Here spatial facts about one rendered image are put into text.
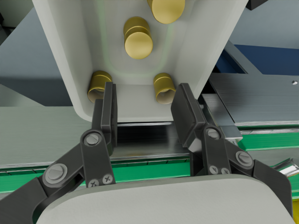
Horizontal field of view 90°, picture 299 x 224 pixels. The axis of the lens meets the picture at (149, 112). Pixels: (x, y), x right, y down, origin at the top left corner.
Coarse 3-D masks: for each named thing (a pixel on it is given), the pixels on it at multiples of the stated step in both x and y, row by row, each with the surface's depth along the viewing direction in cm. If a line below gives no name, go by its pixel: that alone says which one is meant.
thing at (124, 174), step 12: (120, 168) 26; (132, 168) 26; (144, 168) 27; (156, 168) 27; (168, 168) 27; (180, 168) 28; (0, 180) 23; (12, 180) 23; (24, 180) 23; (120, 180) 25; (132, 180) 25; (144, 180) 26; (0, 192) 22
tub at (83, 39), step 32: (32, 0) 11; (64, 0) 14; (96, 0) 17; (128, 0) 18; (192, 0) 18; (224, 0) 14; (64, 32) 14; (96, 32) 20; (160, 32) 21; (192, 32) 20; (224, 32) 15; (64, 64) 15; (96, 64) 23; (128, 64) 24; (160, 64) 25; (192, 64) 20; (128, 96) 26
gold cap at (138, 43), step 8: (136, 16) 19; (128, 24) 18; (136, 24) 17; (144, 24) 18; (128, 32) 17; (136, 32) 16; (144, 32) 16; (128, 40) 17; (136, 40) 17; (144, 40) 17; (152, 40) 17; (128, 48) 17; (136, 48) 18; (144, 48) 18; (152, 48) 18; (136, 56) 18; (144, 56) 18
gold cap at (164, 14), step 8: (152, 0) 14; (160, 0) 14; (168, 0) 14; (176, 0) 14; (184, 0) 15; (152, 8) 15; (160, 8) 15; (168, 8) 15; (176, 8) 15; (160, 16) 15; (168, 16) 15; (176, 16) 16
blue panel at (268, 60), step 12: (240, 48) 43; (252, 48) 44; (264, 48) 45; (276, 48) 46; (288, 48) 48; (252, 60) 39; (264, 60) 40; (276, 60) 41; (288, 60) 42; (228, 72) 34; (264, 72) 36; (276, 72) 36; (288, 72) 37
